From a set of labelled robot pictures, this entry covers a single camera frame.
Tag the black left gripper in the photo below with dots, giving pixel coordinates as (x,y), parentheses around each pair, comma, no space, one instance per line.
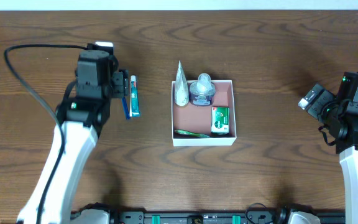
(120,83)

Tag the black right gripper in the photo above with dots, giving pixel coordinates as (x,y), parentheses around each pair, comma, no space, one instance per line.
(327,115)

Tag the blue disposable razor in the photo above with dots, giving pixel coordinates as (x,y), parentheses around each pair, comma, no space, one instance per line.
(125,108)

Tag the teal toothpaste tube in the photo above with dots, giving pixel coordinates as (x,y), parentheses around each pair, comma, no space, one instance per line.
(134,110)

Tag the white lotion tube gold cap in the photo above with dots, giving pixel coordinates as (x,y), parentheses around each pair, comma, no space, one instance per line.
(181,93)

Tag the green toothbrush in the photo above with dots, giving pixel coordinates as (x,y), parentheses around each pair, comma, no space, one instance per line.
(192,134)

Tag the green Dettol soap bar pack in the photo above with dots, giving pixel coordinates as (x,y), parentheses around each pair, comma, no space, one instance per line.
(220,120)

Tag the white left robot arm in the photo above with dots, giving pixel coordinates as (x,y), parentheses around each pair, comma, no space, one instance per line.
(84,110)

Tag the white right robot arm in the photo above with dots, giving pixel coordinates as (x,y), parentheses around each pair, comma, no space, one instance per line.
(348,159)

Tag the white box with pink interior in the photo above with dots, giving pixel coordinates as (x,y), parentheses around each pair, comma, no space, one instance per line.
(198,119)

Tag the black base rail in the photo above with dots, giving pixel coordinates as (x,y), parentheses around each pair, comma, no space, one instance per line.
(255,213)

